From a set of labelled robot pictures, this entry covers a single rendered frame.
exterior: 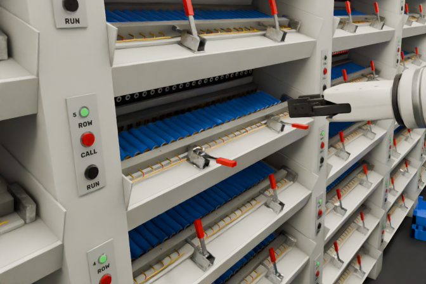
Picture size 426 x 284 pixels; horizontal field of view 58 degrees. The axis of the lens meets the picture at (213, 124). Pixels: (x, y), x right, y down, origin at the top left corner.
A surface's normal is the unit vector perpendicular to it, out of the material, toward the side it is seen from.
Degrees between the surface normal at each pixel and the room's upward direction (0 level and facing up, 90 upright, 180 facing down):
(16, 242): 21
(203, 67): 111
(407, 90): 67
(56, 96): 90
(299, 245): 90
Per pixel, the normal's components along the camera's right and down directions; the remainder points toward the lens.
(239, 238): 0.24, -0.86
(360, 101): -0.60, 0.22
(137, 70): 0.74, 0.47
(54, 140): 0.77, 0.14
